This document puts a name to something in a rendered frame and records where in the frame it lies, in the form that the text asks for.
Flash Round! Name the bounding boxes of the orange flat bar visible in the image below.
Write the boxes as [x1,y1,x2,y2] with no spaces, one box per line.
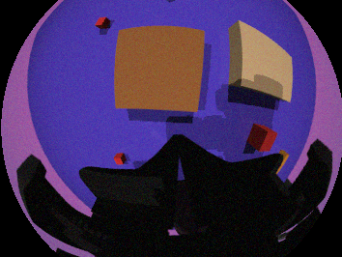
[275,151,289,175]

